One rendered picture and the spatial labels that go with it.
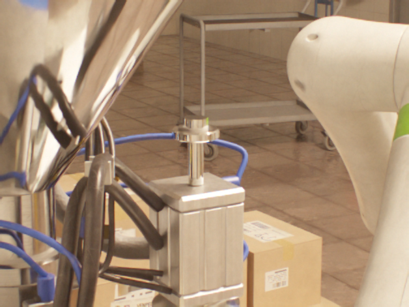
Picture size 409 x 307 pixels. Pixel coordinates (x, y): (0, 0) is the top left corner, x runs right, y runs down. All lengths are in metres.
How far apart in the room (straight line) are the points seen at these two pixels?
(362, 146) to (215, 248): 0.80
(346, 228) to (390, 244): 4.01
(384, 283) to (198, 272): 0.51
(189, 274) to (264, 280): 3.00
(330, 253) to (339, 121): 3.46
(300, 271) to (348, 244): 1.22
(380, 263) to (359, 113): 0.27
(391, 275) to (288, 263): 2.56
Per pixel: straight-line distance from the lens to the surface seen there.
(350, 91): 1.31
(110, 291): 3.35
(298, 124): 7.09
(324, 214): 5.39
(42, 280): 0.60
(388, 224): 1.18
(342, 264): 4.68
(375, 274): 1.16
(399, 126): 1.24
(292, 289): 3.74
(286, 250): 3.67
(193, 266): 0.65
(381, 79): 1.29
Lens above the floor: 1.59
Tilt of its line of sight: 14 degrees down
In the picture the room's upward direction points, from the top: straight up
